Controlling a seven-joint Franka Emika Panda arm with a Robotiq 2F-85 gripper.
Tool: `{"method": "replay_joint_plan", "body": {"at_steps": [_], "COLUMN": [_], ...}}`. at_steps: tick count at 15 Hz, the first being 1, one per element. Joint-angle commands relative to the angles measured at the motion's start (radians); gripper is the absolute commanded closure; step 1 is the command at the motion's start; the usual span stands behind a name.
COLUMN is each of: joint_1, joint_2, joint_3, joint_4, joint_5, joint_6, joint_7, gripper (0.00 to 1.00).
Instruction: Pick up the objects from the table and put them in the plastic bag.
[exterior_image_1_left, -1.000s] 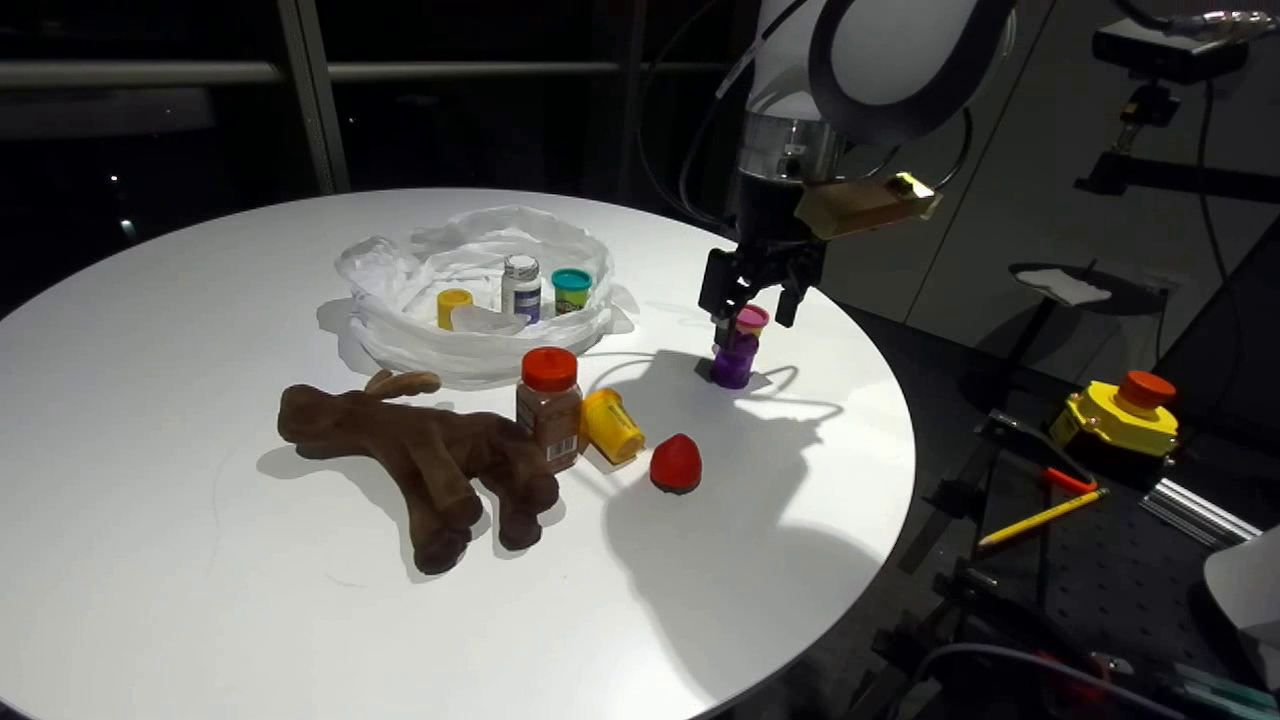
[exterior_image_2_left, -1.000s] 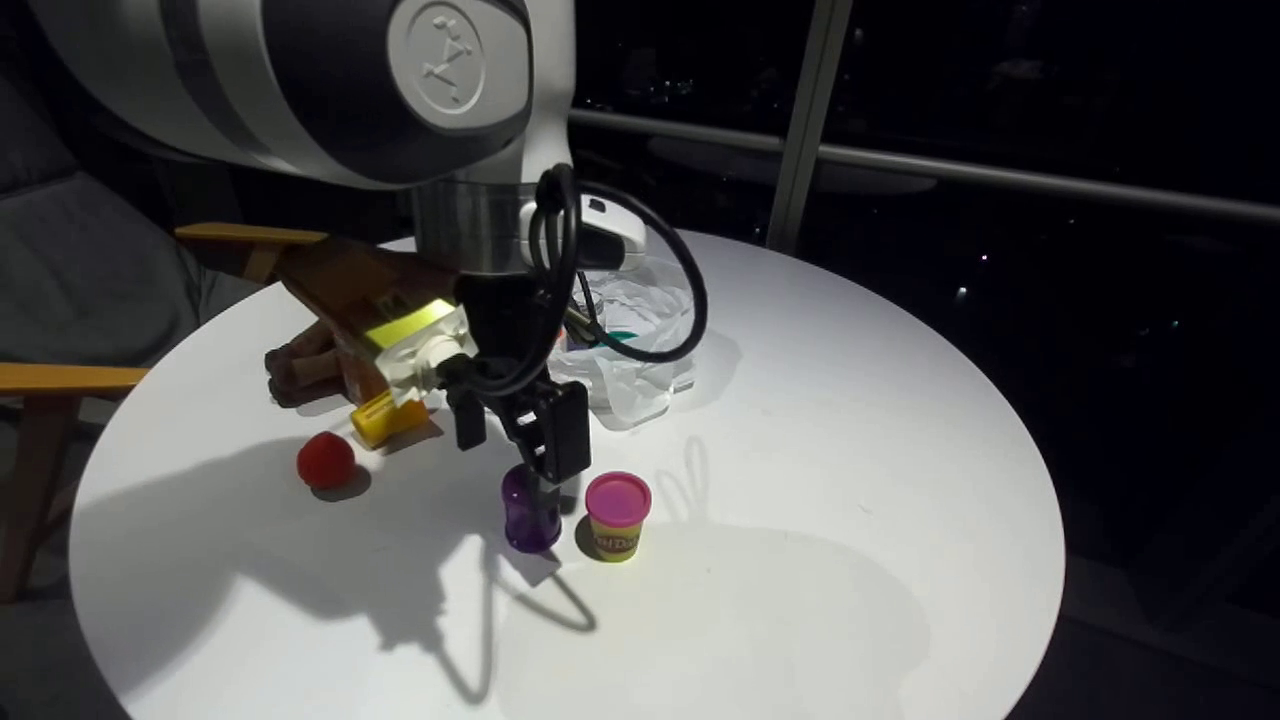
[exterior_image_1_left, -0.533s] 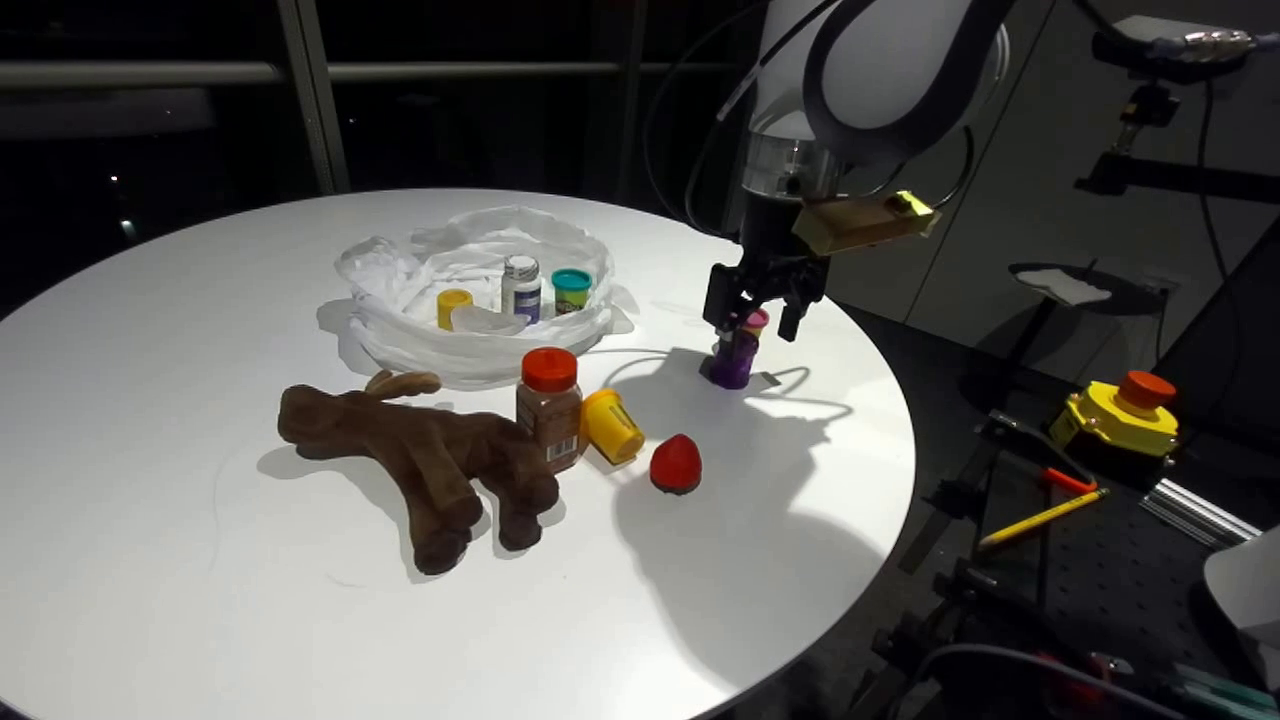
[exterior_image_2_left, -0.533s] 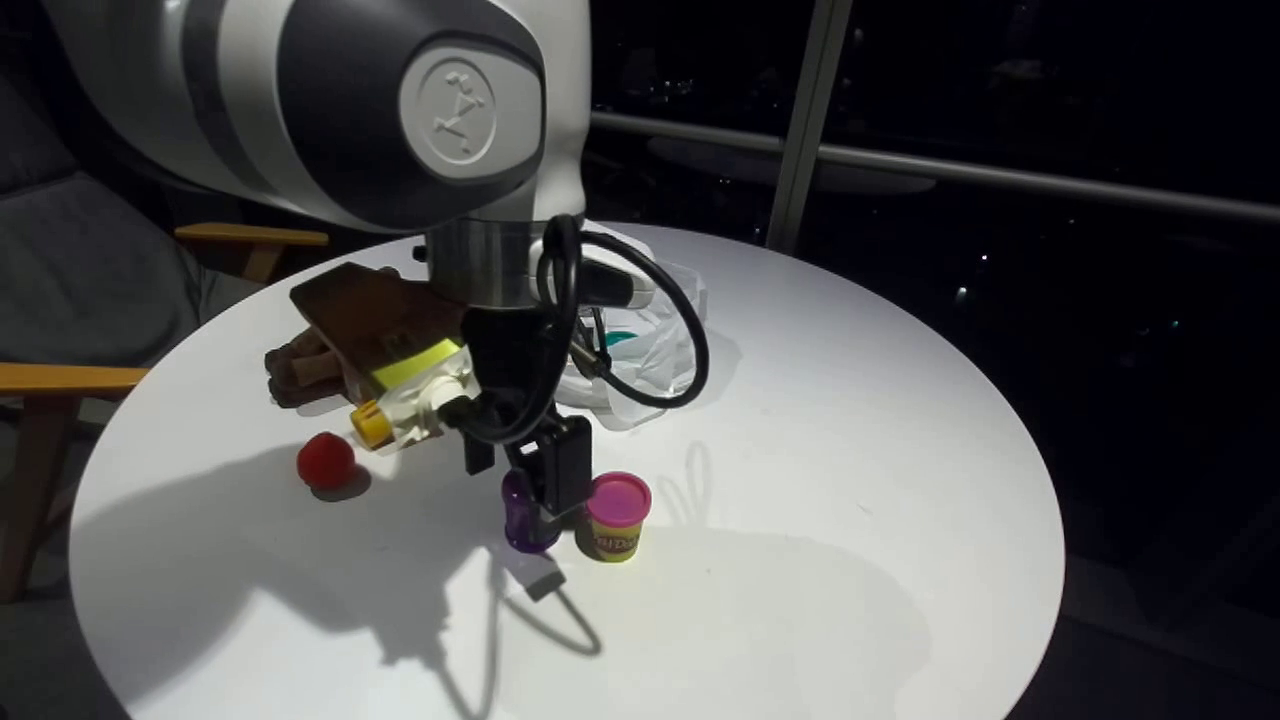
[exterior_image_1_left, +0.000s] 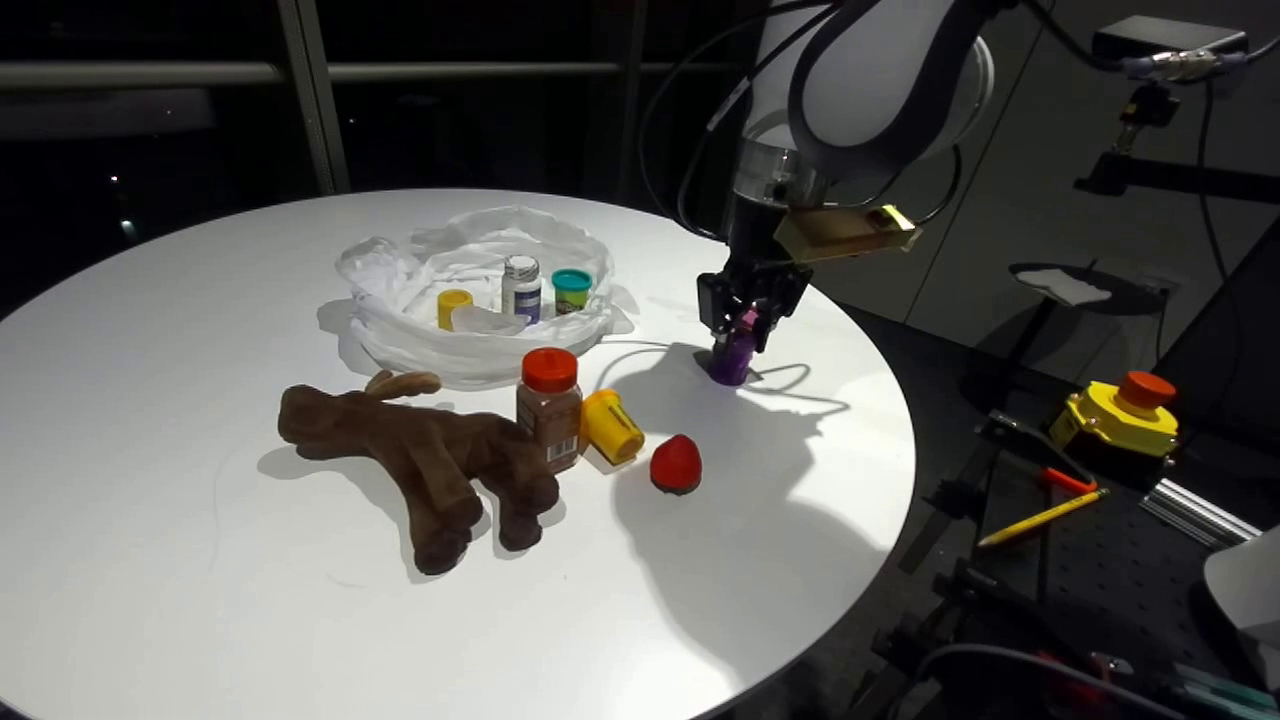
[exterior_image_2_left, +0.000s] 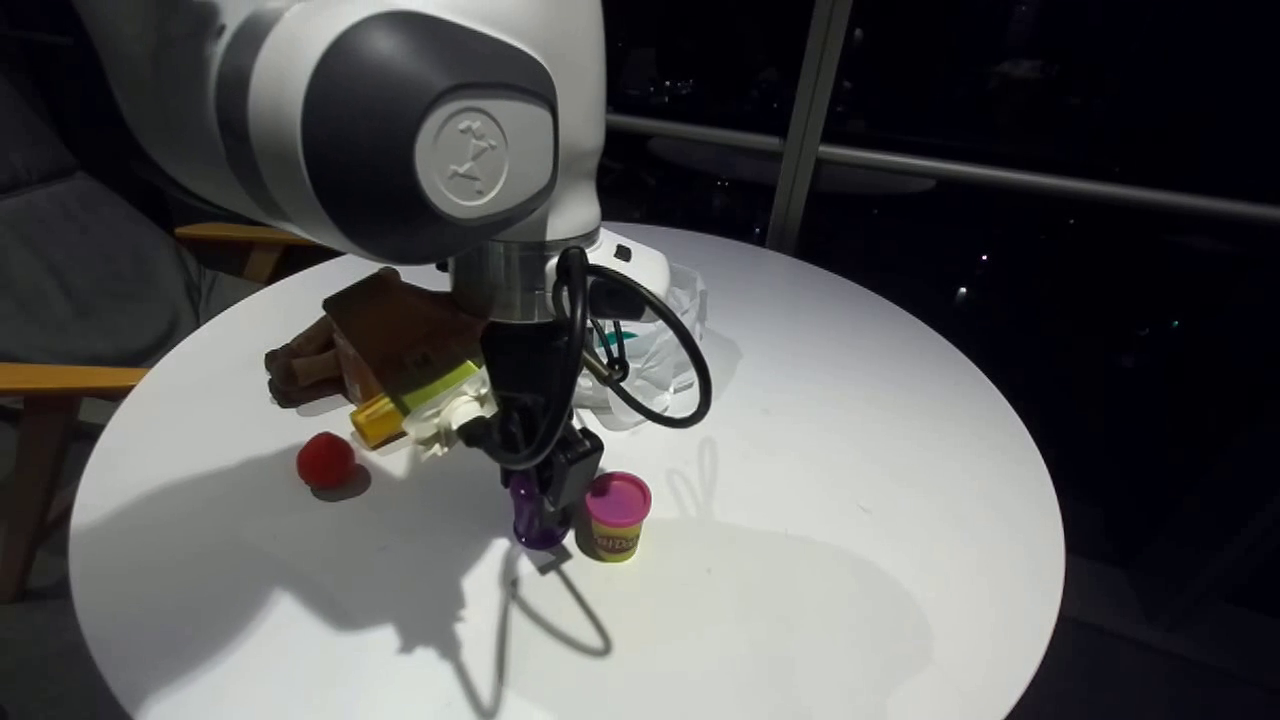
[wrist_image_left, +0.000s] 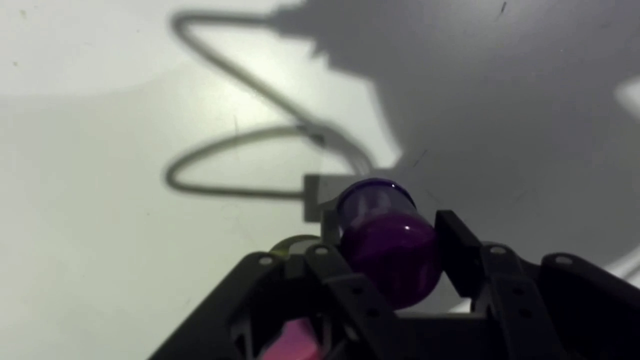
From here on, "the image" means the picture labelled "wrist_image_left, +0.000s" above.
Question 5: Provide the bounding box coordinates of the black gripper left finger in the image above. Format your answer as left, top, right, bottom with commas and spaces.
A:
149, 241, 402, 360

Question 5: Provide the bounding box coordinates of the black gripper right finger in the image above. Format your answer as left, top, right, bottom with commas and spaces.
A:
433, 209, 640, 360

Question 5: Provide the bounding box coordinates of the purple dough can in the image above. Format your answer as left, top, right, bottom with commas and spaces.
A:
334, 176, 444, 313

